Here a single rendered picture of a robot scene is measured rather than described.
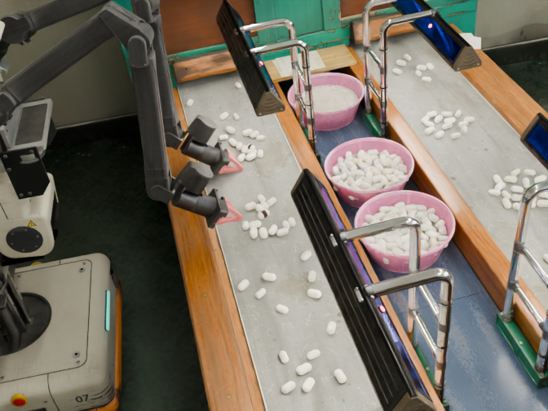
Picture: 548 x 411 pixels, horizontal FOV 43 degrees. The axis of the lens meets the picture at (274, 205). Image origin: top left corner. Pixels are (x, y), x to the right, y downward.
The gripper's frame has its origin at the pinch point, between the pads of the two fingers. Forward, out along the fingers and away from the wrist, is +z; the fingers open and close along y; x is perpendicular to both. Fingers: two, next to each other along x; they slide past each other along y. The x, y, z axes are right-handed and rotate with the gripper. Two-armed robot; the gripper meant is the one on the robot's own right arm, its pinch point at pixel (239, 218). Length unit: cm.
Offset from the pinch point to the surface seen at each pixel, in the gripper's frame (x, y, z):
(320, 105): -20, 58, 36
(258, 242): 3.3, -3.5, 7.4
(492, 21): -68, 168, 163
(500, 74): -62, 45, 80
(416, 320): -21, -51, 20
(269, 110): -27.4, 11.5, -4.9
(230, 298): 9.8, -22.0, -2.1
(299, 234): -4.3, -4.4, 16.3
